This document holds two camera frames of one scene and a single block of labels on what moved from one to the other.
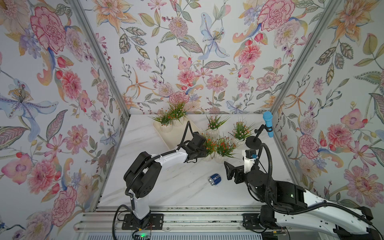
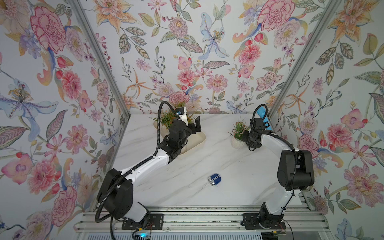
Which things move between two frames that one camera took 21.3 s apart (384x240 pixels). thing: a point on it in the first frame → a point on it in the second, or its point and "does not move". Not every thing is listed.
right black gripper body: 241,177 → 247,137
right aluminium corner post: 333,8 does not move
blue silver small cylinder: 214,179 does not move
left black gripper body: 200,152 → 190,129
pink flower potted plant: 164,119 does not move
